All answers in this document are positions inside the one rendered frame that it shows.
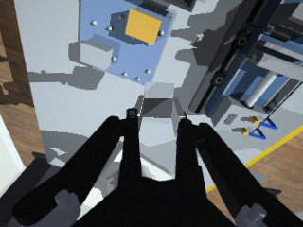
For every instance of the yellow block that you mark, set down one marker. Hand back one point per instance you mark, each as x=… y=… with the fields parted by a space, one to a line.
x=142 y=26

